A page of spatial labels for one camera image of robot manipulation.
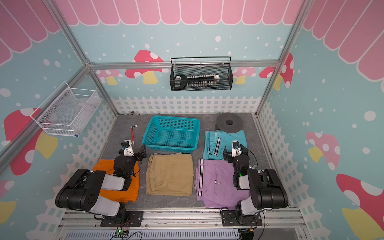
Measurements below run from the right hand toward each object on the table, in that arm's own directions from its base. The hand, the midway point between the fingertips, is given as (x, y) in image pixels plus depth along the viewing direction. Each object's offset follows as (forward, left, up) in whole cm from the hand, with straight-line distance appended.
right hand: (234, 145), depth 91 cm
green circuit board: (-42, +60, -11) cm, 75 cm away
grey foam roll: (+21, -1, -3) cm, 21 cm away
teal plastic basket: (+15, +41, -7) cm, 44 cm away
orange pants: (-26, +58, -6) cm, 64 cm away
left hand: (0, +58, +2) cm, 58 cm away
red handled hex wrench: (+17, +70, -9) cm, 73 cm away
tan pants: (-16, +38, -5) cm, 42 cm away
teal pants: (+8, +10, -8) cm, 15 cm away
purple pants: (-22, +13, -8) cm, 26 cm away
